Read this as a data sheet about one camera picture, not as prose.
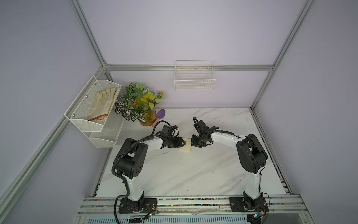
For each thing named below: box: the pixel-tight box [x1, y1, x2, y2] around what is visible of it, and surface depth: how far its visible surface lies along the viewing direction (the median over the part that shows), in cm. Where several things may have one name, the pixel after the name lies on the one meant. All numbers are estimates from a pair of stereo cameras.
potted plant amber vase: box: [114, 82, 164, 127], surface depth 94 cm
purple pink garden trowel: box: [151, 108, 166, 128], surface depth 118 cm
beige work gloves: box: [88, 87, 121, 122], surface depth 79 cm
